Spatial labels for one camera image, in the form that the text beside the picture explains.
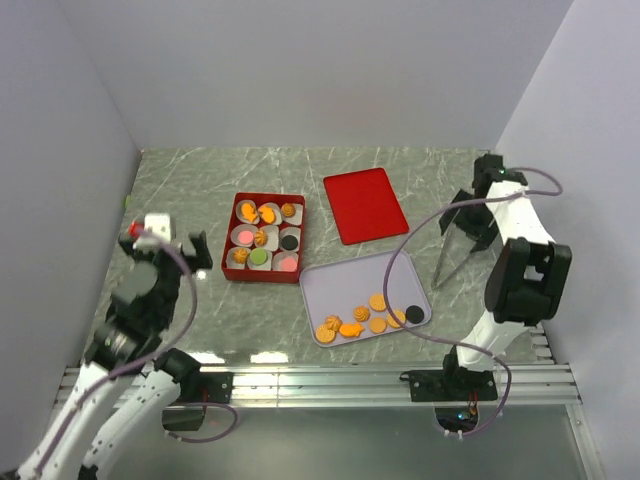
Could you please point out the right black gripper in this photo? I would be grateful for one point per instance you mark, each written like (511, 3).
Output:
(475, 231)

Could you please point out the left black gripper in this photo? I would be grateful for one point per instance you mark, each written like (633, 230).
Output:
(203, 256)

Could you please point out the swirl cookie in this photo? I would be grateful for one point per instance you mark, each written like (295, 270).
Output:
(333, 323)
(240, 255)
(288, 210)
(260, 238)

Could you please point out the pink round cookie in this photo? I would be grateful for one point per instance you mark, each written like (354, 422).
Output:
(245, 237)
(288, 264)

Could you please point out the green round cookie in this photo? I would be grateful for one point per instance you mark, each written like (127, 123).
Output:
(258, 256)

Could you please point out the red cookie box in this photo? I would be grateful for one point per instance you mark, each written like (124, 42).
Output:
(270, 271)

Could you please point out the red box lid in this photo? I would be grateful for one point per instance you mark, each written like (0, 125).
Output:
(364, 206)

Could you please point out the black sandwich cookie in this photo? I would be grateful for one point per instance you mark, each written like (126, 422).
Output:
(414, 314)
(289, 243)

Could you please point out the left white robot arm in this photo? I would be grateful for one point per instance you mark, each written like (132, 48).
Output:
(129, 376)

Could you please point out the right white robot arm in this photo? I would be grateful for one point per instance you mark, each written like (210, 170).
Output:
(524, 287)

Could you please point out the dotted round biscuit right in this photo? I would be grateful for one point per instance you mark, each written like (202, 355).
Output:
(396, 319)

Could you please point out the dotted round biscuit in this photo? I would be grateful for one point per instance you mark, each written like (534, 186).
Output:
(377, 302)
(396, 319)
(324, 334)

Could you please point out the dotted round biscuit middle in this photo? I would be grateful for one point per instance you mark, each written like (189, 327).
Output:
(377, 302)

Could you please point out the plain orange round cookie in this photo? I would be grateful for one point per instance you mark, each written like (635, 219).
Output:
(378, 325)

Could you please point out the dotted round biscuit left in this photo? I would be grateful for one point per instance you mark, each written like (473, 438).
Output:
(324, 334)

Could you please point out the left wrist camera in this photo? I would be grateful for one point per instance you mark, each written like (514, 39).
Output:
(152, 229)

